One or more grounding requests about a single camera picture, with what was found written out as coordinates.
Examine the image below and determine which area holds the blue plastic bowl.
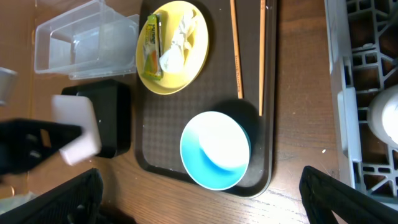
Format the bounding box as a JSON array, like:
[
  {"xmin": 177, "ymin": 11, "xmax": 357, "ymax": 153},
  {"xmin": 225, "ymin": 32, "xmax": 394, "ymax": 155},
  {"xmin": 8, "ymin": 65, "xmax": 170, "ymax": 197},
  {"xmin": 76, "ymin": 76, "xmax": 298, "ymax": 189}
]
[{"xmin": 180, "ymin": 111, "xmax": 251, "ymax": 191}]

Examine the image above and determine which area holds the left wooden chopstick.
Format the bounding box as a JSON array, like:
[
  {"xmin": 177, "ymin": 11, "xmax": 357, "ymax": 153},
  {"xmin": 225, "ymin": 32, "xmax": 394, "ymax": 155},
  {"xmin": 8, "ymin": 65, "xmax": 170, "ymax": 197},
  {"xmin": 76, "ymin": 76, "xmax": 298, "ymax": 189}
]
[{"xmin": 229, "ymin": 0, "xmax": 243, "ymax": 99}]

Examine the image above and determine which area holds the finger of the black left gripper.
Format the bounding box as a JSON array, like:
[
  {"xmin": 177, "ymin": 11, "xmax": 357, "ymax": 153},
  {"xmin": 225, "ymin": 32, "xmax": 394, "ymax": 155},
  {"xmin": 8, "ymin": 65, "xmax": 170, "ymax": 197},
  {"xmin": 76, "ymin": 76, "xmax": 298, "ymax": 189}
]
[{"xmin": 1, "ymin": 118, "xmax": 79, "ymax": 175}]

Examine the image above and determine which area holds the right wooden chopstick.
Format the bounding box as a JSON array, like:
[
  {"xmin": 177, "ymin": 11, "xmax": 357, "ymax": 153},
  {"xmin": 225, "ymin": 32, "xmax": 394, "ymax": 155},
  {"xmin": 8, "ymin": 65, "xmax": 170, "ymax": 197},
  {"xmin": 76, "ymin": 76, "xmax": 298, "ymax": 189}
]
[{"xmin": 259, "ymin": 0, "xmax": 266, "ymax": 116}]

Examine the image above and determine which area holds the grey dishwasher rack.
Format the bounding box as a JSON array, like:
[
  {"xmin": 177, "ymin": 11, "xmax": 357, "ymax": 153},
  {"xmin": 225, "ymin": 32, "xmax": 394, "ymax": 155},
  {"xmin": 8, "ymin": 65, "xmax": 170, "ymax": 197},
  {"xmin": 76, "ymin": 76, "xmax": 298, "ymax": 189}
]
[{"xmin": 325, "ymin": 0, "xmax": 397, "ymax": 208}]

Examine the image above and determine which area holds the clear plastic bin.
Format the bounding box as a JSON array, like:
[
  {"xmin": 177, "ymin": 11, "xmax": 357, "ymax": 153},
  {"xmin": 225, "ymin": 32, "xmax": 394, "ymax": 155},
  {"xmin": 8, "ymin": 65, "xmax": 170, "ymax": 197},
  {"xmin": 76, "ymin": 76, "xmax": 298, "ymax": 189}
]
[{"xmin": 34, "ymin": 1, "xmax": 139, "ymax": 80}]

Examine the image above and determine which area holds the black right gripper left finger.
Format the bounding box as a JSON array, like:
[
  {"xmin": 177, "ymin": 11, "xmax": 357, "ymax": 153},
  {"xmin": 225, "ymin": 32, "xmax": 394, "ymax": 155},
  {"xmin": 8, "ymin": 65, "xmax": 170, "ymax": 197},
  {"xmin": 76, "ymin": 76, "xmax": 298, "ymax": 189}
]
[{"xmin": 1, "ymin": 168, "xmax": 103, "ymax": 224}]

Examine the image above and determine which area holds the wooden chopstick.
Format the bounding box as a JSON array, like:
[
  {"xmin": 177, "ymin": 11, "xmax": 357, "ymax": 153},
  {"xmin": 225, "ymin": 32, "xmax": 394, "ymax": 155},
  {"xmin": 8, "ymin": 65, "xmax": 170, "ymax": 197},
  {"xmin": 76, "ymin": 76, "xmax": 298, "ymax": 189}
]
[
  {"xmin": 259, "ymin": 0, "xmax": 266, "ymax": 116},
  {"xmin": 229, "ymin": 0, "xmax": 243, "ymax": 99}
]

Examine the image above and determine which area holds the white tissue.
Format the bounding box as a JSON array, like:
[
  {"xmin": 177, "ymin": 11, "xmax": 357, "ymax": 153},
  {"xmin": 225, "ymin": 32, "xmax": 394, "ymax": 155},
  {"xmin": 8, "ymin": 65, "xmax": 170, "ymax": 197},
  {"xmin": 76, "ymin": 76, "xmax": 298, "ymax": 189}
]
[{"xmin": 160, "ymin": 10, "xmax": 198, "ymax": 73}]

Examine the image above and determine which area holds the white plastic cup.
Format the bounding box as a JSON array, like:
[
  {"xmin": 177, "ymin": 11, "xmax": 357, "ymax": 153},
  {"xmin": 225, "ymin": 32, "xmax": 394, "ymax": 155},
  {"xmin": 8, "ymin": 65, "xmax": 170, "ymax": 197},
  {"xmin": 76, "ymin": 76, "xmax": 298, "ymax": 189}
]
[{"xmin": 367, "ymin": 85, "xmax": 397, "ymax": 148}]

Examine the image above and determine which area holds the dark brown serving tray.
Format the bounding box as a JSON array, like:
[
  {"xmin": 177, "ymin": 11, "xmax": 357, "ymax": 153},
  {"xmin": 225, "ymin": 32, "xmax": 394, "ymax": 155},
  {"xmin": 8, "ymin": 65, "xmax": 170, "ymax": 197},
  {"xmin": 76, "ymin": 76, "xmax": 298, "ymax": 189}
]
[{"xmin": 134, "ymin": 0, "xmax": 277, "ymax": 198}]

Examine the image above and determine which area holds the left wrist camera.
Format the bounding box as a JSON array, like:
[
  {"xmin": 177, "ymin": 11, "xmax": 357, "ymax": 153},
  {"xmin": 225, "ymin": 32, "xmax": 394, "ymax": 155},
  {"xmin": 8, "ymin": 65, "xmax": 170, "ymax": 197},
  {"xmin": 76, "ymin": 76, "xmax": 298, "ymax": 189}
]
[{"xmin": 0, "ymin": 67, "xmax": 18, "ymax": 106}]

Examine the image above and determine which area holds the green yellow snack wrapper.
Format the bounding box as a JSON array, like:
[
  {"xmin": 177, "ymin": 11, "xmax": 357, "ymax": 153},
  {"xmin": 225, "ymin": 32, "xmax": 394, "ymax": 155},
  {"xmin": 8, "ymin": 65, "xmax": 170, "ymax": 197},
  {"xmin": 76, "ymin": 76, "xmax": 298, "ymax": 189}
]
[{"xmin": 143, "ymin": 14, "xmax": 163, "ymax": 80}]

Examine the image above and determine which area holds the white pink bowl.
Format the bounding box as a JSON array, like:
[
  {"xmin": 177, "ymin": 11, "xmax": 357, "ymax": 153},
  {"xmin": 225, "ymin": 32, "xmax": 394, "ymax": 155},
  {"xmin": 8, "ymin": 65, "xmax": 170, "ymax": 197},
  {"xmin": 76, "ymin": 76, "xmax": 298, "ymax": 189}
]
[{"xmin": 52, "ymin": 95, "xmax": 102, "ymax": 166}]

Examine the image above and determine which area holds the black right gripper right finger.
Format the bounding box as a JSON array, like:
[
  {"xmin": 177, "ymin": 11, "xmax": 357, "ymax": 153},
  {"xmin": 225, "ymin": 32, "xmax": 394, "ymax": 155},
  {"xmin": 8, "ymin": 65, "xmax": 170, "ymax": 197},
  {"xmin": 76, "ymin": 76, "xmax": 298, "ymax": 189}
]
[{"xmin": 299, "ymin": 166, "xmax": 397, "ymax": 224}]

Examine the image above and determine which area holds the black waste tray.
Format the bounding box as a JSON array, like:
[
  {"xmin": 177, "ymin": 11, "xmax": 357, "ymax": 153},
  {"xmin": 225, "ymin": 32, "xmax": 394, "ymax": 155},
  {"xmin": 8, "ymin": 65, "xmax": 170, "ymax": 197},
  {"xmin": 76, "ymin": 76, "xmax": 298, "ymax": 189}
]
[{"xmin": 62, "ymin": 79, "xmax": 132, "ymax": 158}]

